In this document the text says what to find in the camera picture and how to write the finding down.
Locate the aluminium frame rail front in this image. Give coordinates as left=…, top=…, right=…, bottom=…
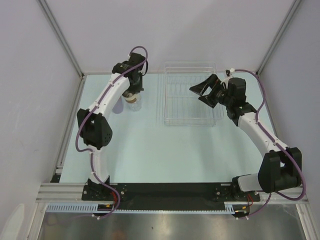
left=35, top=183, right=309, bottom=205

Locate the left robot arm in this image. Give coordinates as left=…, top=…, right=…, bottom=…
left=75, top=52, right=148, bottom=200

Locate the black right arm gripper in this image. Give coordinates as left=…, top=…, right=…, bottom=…
left=189, top=74, right=233, bottom=109

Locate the purple cup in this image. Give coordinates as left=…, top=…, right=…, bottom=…
left=112, top=97, right=124, bottom=115

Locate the white cable duct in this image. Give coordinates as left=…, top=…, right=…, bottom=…
left=46, top=202, right=98, bottom=213
left=224, top=201, right=250, bottom=215

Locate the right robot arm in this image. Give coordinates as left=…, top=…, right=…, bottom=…
left=189, top=74, right=306, bottom=201

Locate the white cable duct right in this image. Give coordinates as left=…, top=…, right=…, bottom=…
left=224, top=201, right=250, bottom=215

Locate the beige cup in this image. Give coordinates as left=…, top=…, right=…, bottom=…
left=122, top=91, right=138, bottom=104

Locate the white cable duct left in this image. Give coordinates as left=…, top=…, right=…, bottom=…
left=46, top=202, right=98, bottom=213

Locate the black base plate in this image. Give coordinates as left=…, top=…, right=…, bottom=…
left=81, top=181, right=261, bottom=211

